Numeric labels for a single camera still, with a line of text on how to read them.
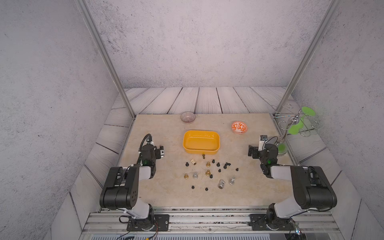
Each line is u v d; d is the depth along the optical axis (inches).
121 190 18.1
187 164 36.8
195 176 34.3
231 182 33.6
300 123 32.0
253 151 33.9
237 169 35.9
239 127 43.8
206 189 33.2
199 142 41.1
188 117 46.6
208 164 36.7
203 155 38.8
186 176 34.5
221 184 33.4
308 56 34.2
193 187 33.3
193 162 36.8
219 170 35.8
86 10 28.0
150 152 28.6
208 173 34.9
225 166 36.0
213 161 37.0
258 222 28.4
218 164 36.7
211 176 34.9
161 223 28.8
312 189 17.8
